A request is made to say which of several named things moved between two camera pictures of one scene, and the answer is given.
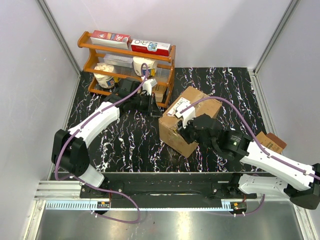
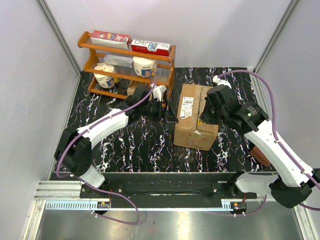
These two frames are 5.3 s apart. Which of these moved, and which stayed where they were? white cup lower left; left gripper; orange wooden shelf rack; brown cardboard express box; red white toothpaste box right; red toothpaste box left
Moved: left gripper; brown cardboard express box
Stayed: red toothpaste box left; orange wooden shelf rack; white cup lower left; red white toothpaste box right
